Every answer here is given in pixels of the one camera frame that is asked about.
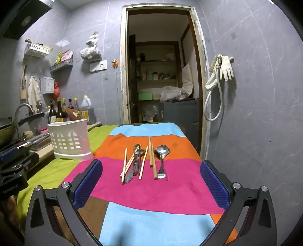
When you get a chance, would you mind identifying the black range hood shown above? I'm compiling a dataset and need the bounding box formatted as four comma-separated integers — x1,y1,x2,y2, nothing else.
0,0,53,39

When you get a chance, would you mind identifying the black handled knife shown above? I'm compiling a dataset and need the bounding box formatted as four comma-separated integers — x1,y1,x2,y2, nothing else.
14,132,51,148

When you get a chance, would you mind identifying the beige towel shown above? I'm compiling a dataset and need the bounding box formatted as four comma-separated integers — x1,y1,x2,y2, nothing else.
27,76,42,111

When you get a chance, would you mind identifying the wooden storage shelf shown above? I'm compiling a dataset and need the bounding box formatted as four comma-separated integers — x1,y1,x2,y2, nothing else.
135,41,180,123

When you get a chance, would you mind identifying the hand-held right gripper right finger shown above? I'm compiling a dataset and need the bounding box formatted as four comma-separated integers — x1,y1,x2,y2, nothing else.
200,160,277,246

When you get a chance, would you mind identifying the purple fork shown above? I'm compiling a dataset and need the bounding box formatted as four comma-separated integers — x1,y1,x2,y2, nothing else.
123,156,139,184

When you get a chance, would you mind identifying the black wok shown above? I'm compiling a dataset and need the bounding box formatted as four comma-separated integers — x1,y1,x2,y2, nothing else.
0,112,45,147

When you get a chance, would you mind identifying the orange brown packet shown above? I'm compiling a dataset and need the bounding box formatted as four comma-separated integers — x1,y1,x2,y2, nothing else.
65,108,80,121

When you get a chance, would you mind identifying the white wooden door frame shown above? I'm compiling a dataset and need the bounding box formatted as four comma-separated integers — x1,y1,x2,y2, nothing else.
119,5,211,161

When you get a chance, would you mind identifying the clear oil jug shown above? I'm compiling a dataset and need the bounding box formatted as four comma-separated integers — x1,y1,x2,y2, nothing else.
80,95,95,125

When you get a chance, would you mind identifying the hanging clear plastic bag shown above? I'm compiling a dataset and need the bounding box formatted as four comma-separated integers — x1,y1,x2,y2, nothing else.
80,32,102,61

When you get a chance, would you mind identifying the white wall basket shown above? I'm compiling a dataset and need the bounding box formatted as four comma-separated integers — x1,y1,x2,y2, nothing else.
24,43,53,57

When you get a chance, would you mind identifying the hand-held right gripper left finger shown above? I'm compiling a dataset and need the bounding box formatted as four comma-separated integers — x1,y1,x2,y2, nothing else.
25,159,103,246

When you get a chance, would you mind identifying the wooden stick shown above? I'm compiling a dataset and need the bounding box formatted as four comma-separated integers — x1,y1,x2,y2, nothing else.
25,39,53,51

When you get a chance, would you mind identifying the white rubber glove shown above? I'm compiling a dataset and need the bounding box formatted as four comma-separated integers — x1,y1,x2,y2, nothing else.
219,55,235,81

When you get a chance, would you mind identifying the grey wall shelf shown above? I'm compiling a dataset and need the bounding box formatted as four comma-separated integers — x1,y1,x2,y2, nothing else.
50,58,74,72

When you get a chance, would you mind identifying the white plastic utensil holder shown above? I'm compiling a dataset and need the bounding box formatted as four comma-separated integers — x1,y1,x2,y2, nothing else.
47,119,94,162

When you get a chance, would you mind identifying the dark bottle white label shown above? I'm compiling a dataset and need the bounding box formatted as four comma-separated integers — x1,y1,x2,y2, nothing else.
48,100,57,123

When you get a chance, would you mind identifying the beige pillow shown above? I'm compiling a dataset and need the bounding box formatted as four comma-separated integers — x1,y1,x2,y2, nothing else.
181,63,194,97

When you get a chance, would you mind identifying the white wall box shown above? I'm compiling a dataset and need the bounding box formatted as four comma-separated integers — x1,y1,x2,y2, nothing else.
42,77,55,94

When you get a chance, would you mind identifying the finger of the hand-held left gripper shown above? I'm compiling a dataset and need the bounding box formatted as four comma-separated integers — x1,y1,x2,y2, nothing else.
0,145,40,172

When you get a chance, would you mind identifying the grey plastic cabinet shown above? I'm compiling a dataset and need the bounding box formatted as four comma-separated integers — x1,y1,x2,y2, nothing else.
157,98,200,128

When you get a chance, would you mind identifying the metal faucet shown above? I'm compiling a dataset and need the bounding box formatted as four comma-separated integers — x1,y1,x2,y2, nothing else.
15,103,34,133

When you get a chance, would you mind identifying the colourful patchwork cloth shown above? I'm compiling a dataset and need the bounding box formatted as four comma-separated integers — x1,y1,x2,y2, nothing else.
16,122,238,246

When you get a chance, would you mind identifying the wooden cutting board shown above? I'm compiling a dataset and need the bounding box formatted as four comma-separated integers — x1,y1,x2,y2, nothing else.
31,139,54,152

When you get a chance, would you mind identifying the large metal spoon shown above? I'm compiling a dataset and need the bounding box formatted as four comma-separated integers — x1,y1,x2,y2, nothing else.
156,145,170,179

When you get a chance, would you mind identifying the crumpled clear plastic bag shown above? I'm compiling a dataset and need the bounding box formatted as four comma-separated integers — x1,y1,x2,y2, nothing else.
160,86,187,103

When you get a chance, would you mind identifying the wooden knife holder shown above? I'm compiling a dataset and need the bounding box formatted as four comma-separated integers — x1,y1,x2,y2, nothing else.
20,65,27,100

